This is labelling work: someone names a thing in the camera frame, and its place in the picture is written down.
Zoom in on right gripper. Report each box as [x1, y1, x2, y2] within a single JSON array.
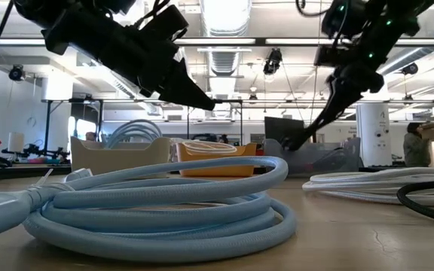
[[281, 59, 386, 151]]

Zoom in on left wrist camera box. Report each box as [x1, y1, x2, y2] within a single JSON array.
[[136, 3, 190, 44]]

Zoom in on white background box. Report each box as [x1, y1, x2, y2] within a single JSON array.
[[7, 131, 26, 154]]

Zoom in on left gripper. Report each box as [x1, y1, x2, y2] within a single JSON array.
[[99, 33, 216, 111]]

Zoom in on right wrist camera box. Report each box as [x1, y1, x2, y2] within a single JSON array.
[[313, 44, 350, 68]]

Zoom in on grey translucent plastic bin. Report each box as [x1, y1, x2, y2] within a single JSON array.
[[263, 136, 362, 177]]

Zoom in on silver ceiling duct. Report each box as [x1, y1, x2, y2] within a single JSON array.
[[199, 0, 252, 76]]

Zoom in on beige plastic bin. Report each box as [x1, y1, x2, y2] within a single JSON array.
[[69, 135, 172, 177]]

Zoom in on black ceiling camera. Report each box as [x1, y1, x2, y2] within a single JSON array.
[[262, 47, 283, 76], [8, 64, 26, 82], [401, 62, 420, 76]]

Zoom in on orange plastic bin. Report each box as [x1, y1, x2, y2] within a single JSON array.
[[176, 142, 258, 178]]

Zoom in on black table edge rail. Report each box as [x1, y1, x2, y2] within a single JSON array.
[[0, 164, 434, 182]]

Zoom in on white round column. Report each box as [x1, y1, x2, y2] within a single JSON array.
[[356, 102, 393, 168]]

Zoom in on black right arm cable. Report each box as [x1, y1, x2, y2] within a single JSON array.
[[295, 0, 333, 19]]

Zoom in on black background metal frame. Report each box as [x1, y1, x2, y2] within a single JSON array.
[[41, 98, 245, 161]]

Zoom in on white cable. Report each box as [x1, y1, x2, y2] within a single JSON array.
[[301, 166, 434, 208], [182, 140, 238, 155]]

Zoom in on black computer monitor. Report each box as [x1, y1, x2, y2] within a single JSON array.
[[264, 116, 306, 146]]

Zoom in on overhead frame beam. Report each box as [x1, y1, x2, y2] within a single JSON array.
[[0, 36, 434, 47]]

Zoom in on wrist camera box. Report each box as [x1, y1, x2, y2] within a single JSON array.
[[136, 3, 190, 44], [313, 44, 350, 68]]

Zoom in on light blue HDMI cable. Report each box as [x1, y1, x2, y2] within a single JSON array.
[[0, 155, 298, 263], [105, 119, 164, 150]]

